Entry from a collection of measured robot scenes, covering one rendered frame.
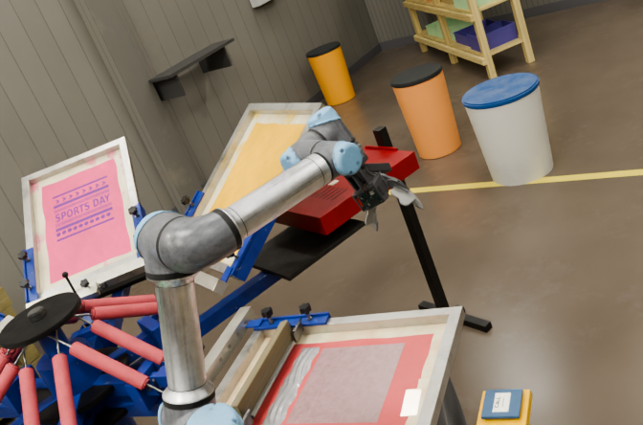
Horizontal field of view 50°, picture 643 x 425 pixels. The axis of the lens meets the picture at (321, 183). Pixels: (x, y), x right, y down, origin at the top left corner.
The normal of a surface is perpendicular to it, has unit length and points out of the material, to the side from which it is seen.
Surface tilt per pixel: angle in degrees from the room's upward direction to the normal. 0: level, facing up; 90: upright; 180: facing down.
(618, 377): 0
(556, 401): 0
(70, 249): 32
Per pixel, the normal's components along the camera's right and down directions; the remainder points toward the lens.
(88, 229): -0.22, -0.57
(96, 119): 0.80, -0.07
